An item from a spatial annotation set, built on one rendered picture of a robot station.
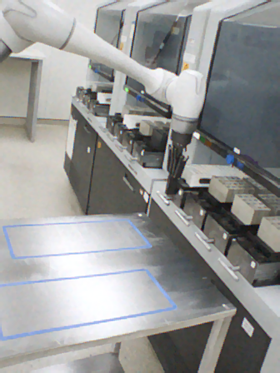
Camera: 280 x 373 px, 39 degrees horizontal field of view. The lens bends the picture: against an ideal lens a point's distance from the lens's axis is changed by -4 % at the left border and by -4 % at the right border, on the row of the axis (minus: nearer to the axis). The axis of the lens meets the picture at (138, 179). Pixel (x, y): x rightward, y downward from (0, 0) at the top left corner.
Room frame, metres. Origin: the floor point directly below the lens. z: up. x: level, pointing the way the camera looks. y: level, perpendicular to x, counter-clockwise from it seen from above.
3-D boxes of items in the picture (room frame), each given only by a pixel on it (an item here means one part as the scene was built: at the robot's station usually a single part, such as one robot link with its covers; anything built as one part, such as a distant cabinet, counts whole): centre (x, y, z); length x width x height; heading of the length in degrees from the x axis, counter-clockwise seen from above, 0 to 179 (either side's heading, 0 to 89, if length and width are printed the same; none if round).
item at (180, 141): (1.38, -0.12, 0.96); 0.08 x 0.07 x 0.09; 24
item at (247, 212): (1.14, -0.34, 0.85); 0.12 x 0.02 x 0.06; 23
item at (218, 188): (1.28, -0.28, 0.85); 0.12 x 0.02 x 0.06; 24
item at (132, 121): (2.11, -0.02, 0.83); 0.30 x 0.10 x 0.06; 114
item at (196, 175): (1.46, -0.30, 0.83); 0.30 x 0.10 x 0.06; 114
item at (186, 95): (1.39, -0.11, 1.14); 0.13 x 0.11 x 0.16; 28
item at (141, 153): (1.89, -0.27, 0.78); 0.73 x 0.14 x 0.09; 114
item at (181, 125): (1.38, -0.12, 1.03); 0.09 x 0.09 x 0.06
